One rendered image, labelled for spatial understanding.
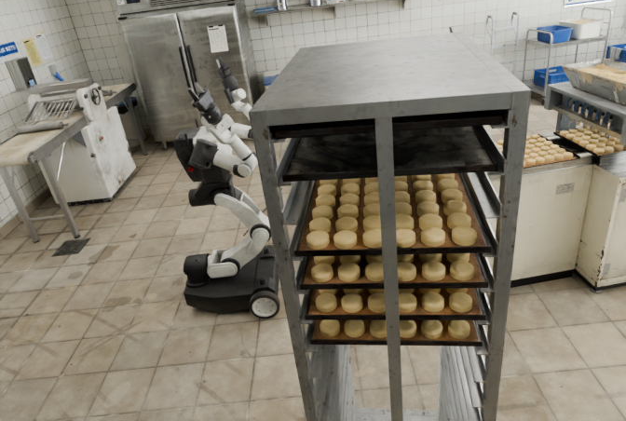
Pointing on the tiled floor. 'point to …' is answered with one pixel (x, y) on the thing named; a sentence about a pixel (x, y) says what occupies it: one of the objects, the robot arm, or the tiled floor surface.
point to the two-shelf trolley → (560, 47)
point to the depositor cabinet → (603, 228)
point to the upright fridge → (185, 48)
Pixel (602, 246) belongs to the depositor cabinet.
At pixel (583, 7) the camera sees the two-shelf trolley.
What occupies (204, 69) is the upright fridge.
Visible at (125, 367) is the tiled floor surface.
